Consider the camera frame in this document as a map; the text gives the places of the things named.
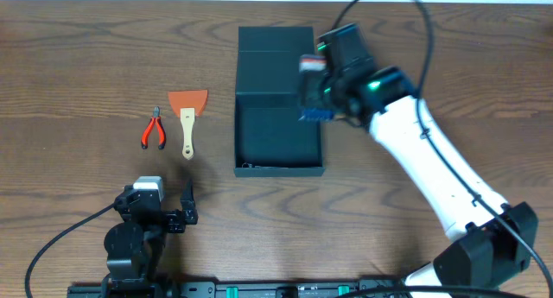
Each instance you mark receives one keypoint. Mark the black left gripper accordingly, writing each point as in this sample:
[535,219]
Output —
[168,219]

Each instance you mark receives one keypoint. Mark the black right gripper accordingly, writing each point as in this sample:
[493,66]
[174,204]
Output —
[347,113]

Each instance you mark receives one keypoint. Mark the screwdriver set case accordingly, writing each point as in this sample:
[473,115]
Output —
[312,93]

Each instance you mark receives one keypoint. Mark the orange scraper with wooden handle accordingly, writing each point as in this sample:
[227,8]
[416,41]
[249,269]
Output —
[187,106]

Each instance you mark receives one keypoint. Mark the small silver wrench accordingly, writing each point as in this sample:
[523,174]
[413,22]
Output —
[255,166]

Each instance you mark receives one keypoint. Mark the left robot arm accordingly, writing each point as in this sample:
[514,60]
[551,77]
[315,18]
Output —
[134,247]

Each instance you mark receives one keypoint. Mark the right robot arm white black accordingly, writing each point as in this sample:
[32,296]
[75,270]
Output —
[491,241]

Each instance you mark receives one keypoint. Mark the dark green open box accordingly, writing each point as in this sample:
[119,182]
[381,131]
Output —
[267,128]

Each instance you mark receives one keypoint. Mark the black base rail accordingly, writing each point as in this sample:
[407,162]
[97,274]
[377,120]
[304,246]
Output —
[235,290]

